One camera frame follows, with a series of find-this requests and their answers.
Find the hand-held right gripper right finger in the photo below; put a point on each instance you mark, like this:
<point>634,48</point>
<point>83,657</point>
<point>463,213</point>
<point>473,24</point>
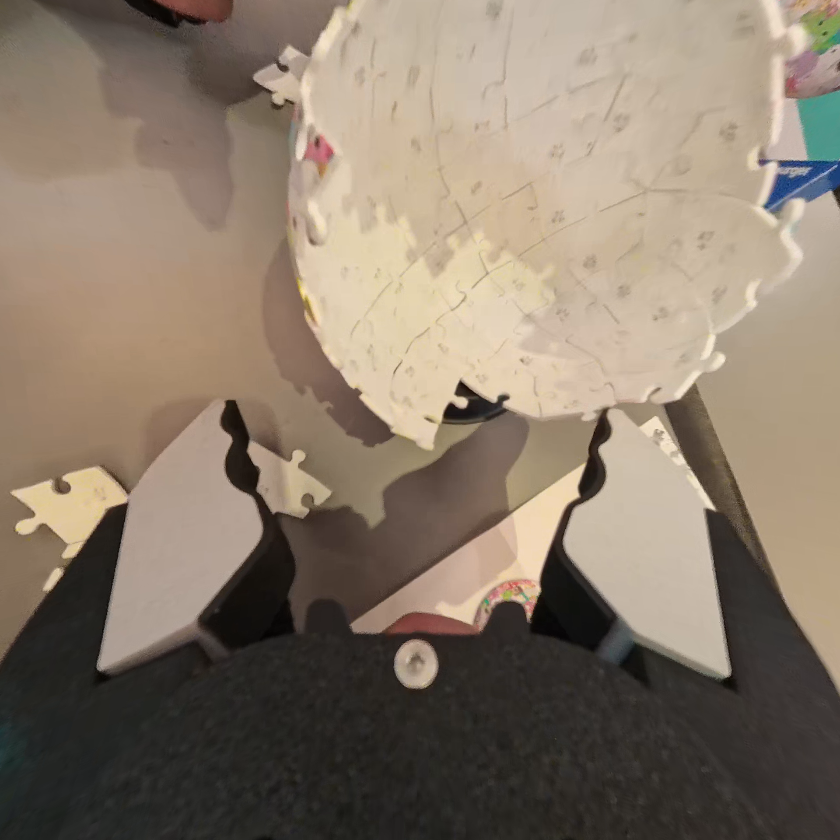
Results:
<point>643,558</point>

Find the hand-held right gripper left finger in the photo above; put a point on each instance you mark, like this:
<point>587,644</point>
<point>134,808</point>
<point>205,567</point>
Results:
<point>177,558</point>

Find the white puzzle piece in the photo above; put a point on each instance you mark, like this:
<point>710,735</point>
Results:
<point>282,75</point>
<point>658,436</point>
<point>289,482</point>
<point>697,487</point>

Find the colourful 3D puzzle ball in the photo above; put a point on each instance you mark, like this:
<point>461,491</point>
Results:
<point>525,197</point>

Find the joined white puzzle pieces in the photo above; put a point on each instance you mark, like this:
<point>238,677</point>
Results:
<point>72,505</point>

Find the black ball stand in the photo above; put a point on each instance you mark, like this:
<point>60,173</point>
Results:
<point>476,407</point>

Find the colourful puzzle box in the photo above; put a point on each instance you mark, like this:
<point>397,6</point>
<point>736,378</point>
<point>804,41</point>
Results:
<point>814,124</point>

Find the person's left hand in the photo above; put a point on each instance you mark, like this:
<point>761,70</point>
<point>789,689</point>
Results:
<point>197,8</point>

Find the printed instruction sheet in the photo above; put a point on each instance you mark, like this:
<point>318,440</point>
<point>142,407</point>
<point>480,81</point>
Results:
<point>459,564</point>

